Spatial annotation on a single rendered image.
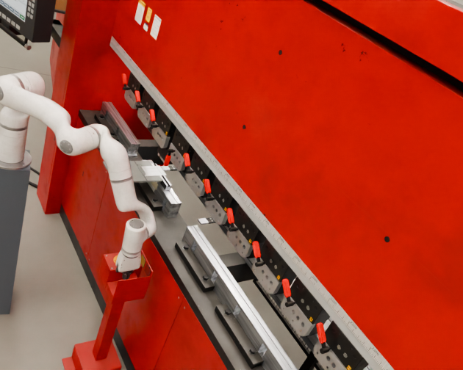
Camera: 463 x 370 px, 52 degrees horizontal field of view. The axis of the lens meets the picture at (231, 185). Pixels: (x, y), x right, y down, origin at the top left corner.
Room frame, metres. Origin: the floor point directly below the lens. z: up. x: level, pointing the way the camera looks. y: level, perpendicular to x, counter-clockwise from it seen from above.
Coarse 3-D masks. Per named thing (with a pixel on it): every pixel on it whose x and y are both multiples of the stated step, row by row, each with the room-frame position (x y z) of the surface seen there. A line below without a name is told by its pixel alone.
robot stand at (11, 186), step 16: (0, 176) 1.67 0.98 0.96; (16, 176) 1.71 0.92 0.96; (0, 192) 1.68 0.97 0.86; (16, 192) 1.71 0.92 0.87; (0, 208) 1.68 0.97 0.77; (16, 208) 1.72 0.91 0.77; (0, 224) 1.69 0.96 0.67; (16, 224) 1.72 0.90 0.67; (0, 240) 1.69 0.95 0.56; (16, 240) 1.73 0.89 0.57; (0, 256) 1.69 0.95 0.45; (16, 256) 1.73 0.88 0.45; (0, 272) 1.70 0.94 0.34; (0, 288) 1.70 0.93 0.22; (0, 304) 1.71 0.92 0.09
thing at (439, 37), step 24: (336, 0) 1.60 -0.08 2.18; (360, 0) 1.53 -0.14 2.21; (384, 0) 1.47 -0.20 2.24; (408, 0) 1.42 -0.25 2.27; (432, 0) 1.37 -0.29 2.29; (384, 24) 1.45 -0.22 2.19; (408, 24) 1.40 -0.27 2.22; (432, 24) 1.35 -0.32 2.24; (456, 24) 1.30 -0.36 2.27; (408, 48) 1.37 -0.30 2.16; (432, 48) 1.32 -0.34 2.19; (456, 48) 1.28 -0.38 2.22; (456, 72) 1.26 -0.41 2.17
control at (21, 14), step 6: (0, 0) 2.71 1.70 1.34; (6, 0) 2.68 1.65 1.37; (12, 0) 2.65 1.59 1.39; (18, 0) 2.62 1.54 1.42; (24, 0) 2.60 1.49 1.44; (6, 6) 2.68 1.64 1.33; (12, 6) 2.65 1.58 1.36; (18, 6) 2.62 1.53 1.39; (24, 6) 2.59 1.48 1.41; (12, 12) 2.64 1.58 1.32; (18, 12) 2.62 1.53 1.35; (24, 12) 2.59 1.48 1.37; (24, 18) 2.59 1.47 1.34
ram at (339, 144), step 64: (128, 0) 2.67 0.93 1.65; (192, 0) 2.21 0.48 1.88; (256, 0) 1.89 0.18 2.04; (128, 64) 2.54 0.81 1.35; (192, 64) 2.10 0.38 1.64; (256, 64) 1.80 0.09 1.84; (320, 64) 1.58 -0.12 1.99; (384, 64) 1.42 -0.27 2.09; (192, 128) 1.98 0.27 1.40; (256, 128) 1.70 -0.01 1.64; (320, 128) 1.50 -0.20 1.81; (384, 128) 1.35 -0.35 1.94; (448, 128) 1.23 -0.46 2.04; (256, 192) 1.60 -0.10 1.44; (320, 192) 1.41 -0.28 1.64; (384, 192) 1.27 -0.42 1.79; (448, 192) 1.16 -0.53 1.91; (320, 256) 1.32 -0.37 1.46; (384, 256) 1.19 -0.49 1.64; (448, 256) 1.09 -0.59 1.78; (384, 320) 1.11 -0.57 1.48; (448, 320) 1.02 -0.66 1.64
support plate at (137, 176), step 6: (132, 162) 2.14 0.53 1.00; (138, 162) 2.16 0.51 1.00; (144, 162) 2.19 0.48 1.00; (150, 162) 2.21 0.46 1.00; (132, 168) 2.09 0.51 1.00; (138, 168) 2.11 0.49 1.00; (132, 174) 2.04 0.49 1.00; (138, 174) 2.06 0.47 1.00; (138, 180) 2.01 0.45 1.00; (144, 180) 2.03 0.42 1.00; (150, 180) 2.05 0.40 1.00; (156, 180) 2.07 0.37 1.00
